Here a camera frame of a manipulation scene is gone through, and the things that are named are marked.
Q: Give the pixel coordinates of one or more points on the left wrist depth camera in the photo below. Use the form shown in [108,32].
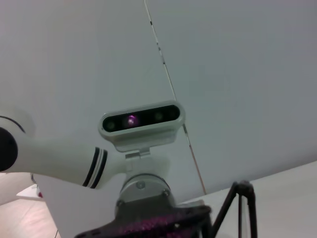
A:
[143,119]

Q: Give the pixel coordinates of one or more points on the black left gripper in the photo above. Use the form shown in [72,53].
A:
[148,223]

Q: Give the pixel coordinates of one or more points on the white flat sheet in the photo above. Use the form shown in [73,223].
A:
[28,193]

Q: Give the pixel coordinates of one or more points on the black glasses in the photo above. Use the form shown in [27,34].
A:
[244,185]

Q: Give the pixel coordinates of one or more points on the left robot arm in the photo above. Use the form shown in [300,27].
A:
[62,158]

